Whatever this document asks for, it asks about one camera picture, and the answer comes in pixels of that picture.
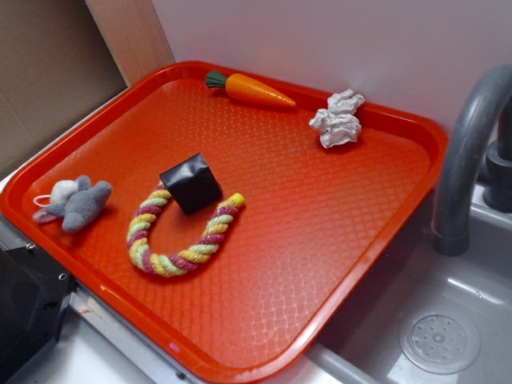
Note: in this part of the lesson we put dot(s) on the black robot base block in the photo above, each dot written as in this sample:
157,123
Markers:
35,292

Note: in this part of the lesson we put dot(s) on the orange plastic tray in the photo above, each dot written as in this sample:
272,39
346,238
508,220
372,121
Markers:
315,219

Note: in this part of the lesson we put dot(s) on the black cube block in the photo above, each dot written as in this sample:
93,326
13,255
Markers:
192,184

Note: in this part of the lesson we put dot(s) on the orange toy carrot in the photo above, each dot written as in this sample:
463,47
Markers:
247,89

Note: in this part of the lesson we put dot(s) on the crumpled white paper ball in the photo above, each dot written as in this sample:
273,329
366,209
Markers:
337,124

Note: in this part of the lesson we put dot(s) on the grey plush elephant toy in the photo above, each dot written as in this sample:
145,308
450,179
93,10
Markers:
76,202

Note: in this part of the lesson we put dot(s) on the grey toy sink basin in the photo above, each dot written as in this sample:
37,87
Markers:
420,317

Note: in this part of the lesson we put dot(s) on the grey toy faucet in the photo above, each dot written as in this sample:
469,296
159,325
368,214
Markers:
481,140

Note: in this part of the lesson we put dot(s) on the brown cardboard panel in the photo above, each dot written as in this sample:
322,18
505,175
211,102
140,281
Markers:
60,60

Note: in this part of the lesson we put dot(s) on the multicolour twisted rope toy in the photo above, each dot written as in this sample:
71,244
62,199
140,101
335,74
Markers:
184,252

